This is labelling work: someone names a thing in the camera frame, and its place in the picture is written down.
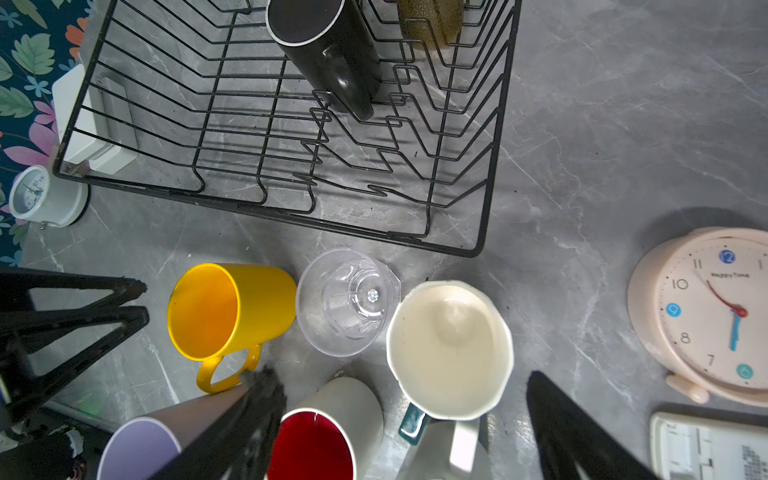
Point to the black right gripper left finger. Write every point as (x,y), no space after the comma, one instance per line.
(229,434)

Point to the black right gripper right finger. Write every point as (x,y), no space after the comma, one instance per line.
(571,445)

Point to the yellow plastic mug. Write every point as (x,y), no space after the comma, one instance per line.
(219,309)

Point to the black mug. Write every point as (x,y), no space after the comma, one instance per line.
(329,43)

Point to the gold glitter cup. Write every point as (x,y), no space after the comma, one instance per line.
(431,24)

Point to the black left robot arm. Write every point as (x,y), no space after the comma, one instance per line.
(26,330)

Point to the white round alarm clock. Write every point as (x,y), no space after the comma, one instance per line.
(37,195)

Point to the red interior white mug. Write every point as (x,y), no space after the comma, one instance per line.
(334,434)

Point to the lavender plastic cup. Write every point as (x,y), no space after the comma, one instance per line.
(143,445)

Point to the cream ceramic mug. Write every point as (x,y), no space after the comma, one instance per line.
(430,459)

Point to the green and cream mug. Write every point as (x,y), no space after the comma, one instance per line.
(450,351)

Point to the white rectangular box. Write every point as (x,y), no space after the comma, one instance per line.
(104,137)

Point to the clear glass cup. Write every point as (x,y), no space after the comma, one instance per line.
(344,300)

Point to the pink round alarm clock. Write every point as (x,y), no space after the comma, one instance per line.
(698,304)

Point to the black wire dish rack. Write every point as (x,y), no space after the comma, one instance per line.
(225,120)

